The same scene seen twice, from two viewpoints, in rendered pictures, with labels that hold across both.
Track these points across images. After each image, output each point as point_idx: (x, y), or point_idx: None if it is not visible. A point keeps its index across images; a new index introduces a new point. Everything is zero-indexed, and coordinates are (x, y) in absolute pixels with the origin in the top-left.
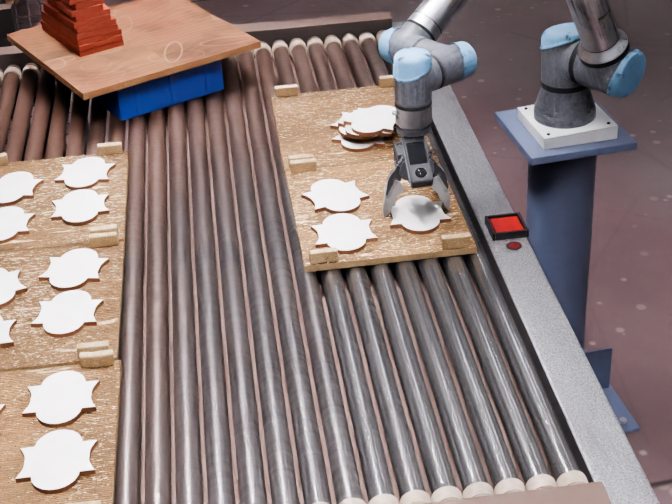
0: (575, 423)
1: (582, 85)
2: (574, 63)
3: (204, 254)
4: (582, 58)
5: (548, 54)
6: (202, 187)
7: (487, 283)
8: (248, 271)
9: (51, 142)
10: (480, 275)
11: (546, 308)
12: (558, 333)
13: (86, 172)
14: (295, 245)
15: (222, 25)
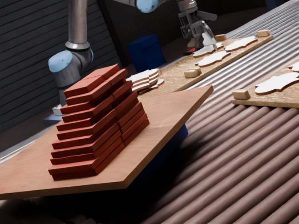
0: (287, 5)
1: (82, 70)
2: (80, 58)
3: (293, 46)
4: (86, 47)
5: (72, 63)
6: (238, 78)
7: (235, 34)
8: (289, 41)
9: (250, 127)
10: (231, 38)
11: (237, 29)
12: (248, 23)
13: (277, 81)
14: (257, 50)
15: (46, 134)
